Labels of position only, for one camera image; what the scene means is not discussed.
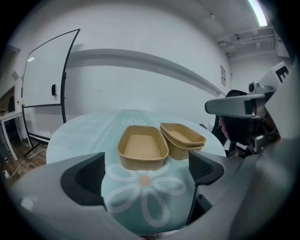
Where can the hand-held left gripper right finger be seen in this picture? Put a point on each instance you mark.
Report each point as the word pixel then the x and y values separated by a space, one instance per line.
pixel 234 187

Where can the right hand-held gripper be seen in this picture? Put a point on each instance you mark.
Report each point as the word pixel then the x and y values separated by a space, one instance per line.
pixel 272 79

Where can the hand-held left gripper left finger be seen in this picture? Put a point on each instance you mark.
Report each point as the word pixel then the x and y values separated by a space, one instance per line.
pixel 47 199

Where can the tan tray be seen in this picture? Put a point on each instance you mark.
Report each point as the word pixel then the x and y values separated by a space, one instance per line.
pixel 140 145
pixel 180 152
pixel 178 131

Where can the person's right hand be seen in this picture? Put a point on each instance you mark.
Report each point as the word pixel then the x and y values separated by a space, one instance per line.
pixel 224 127

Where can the white power strip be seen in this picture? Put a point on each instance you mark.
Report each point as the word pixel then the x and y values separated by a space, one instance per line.
pixel 5 174

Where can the grey ceiling pipes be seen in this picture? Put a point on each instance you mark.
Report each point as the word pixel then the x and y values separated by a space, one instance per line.
pixel 248 38

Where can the round table, light blue cloth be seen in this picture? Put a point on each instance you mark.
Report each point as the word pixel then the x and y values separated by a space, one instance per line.
pixel 77 133

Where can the ceiling light strip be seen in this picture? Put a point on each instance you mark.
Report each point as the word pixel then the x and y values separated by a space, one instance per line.
pixel 259 12

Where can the black whiteboard eraser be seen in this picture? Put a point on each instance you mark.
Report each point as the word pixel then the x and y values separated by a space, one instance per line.
pixel 54 90

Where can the black framed whiteboard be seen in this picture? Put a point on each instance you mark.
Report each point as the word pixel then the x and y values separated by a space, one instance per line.
pixel 44 75

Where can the paper wall notice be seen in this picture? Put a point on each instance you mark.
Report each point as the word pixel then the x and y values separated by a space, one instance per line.
pixel 223 75

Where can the white metal desk frame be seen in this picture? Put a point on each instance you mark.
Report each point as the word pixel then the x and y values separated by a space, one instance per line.
pixel 9 118

